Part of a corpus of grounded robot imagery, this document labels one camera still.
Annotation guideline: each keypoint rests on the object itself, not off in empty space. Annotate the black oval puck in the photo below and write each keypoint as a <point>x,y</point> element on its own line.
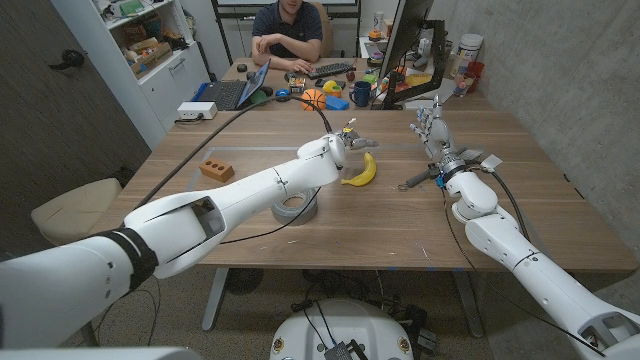
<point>266,90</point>

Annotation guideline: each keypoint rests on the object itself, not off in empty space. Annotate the beige cushioned stool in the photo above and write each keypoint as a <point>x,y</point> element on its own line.
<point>75,212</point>

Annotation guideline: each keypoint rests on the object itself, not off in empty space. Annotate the green ball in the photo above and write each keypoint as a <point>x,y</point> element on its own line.
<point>258,95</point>

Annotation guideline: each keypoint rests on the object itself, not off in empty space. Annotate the red cup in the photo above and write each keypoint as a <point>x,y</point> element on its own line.
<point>476,70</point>

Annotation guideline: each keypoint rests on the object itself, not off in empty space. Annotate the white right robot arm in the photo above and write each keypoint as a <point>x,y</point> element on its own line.
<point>505,240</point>

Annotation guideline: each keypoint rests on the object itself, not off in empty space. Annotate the white paper tag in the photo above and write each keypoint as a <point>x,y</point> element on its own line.
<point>491,163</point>

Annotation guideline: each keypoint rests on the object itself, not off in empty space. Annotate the yellow and orange toy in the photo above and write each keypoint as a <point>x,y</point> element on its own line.
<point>331,88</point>

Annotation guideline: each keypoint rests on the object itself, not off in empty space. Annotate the black computer monitor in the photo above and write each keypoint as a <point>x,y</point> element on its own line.
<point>405,30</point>

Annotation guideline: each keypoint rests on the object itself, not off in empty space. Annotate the whiteboard with black frame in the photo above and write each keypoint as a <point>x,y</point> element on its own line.
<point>222,30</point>

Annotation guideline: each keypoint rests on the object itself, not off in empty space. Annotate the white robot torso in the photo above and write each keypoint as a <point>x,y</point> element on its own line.
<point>345,325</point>

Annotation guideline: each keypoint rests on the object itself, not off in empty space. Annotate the grey table leg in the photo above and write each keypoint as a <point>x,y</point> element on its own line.
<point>469,305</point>
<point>215,300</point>

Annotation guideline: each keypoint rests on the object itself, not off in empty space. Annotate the colourful puzzle cube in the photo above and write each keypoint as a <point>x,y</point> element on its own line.
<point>297,84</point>

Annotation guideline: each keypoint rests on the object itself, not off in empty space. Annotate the brown office chair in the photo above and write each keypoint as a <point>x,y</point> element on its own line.
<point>326,30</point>

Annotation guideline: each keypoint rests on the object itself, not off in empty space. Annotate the grey duct tape roll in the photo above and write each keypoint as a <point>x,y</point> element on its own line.
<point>295,214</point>

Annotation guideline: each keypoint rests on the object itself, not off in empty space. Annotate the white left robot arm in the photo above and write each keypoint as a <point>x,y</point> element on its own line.
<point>250,190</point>

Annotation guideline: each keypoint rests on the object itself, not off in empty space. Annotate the dark blue mug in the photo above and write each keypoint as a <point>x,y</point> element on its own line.
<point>361,94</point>

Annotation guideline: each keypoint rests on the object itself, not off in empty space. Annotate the black monitor stand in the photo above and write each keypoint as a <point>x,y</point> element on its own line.
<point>440,50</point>

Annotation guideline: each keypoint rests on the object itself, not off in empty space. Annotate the person in dark shirt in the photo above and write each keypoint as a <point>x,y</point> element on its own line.
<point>287,25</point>

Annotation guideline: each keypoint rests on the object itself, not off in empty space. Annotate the white shelf cabinet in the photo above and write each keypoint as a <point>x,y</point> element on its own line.
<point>170,85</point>

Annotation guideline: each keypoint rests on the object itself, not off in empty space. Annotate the white flat box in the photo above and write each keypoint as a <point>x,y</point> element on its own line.
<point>417,105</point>

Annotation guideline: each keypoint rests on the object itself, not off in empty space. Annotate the yellow toy banana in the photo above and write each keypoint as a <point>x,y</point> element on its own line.
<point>367,172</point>

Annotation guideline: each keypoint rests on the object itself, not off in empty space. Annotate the orange brick block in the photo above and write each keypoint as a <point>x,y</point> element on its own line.
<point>216,170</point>

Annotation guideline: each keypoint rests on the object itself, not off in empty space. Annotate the black computer mouse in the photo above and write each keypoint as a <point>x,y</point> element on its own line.
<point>242,68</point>

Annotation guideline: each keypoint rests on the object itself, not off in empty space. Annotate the grey metal hand tool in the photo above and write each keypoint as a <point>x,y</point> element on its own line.
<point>417,178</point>

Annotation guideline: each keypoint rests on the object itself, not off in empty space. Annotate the black keyboard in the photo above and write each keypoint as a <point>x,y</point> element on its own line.
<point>330,70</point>

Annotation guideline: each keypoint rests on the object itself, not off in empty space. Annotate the white wipes canister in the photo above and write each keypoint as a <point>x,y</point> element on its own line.
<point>467,52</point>

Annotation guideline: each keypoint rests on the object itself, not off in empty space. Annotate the cardboard box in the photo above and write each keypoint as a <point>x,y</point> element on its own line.
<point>150,60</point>

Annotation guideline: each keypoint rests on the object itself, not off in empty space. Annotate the open dark laptop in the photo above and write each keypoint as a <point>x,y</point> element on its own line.
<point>225,94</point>

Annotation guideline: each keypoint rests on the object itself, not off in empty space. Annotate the small orange basketball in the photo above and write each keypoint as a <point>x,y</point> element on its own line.
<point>312,101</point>

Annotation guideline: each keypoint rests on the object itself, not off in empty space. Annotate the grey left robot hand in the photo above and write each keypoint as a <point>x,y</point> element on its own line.
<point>356,140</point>

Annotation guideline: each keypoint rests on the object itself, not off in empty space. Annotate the clear cup with candy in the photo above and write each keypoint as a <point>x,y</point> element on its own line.
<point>462,85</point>

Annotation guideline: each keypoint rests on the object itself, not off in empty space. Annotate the white power box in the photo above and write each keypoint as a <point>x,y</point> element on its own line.
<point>196,110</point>

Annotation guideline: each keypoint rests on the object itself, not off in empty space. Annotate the grey remote control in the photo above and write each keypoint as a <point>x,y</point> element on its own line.
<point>471,153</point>

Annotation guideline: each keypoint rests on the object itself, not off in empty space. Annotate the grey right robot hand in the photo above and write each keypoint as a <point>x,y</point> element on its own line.
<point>439,137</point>

